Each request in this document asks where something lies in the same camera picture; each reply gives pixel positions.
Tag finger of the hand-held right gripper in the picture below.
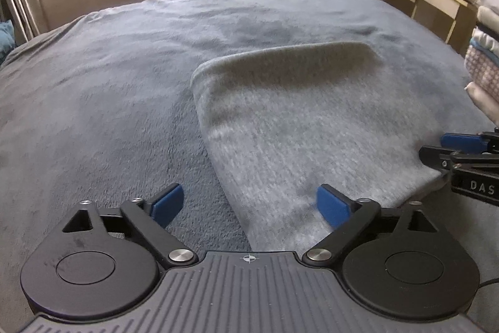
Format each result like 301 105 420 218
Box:
440 129 499 155
419 146 499 178

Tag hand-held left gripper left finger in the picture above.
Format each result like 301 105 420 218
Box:
60 183 197 267

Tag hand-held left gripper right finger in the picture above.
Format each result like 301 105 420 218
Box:
302 184 449 267

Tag grey sweatpants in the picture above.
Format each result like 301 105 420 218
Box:
190 42 449 252

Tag checked knitted towel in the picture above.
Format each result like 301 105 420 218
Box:
464 46 499 94

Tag white cloth with blue trim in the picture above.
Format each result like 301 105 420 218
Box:
470 27 499 58

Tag teal pillow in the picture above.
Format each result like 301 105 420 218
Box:
0 20 16 62

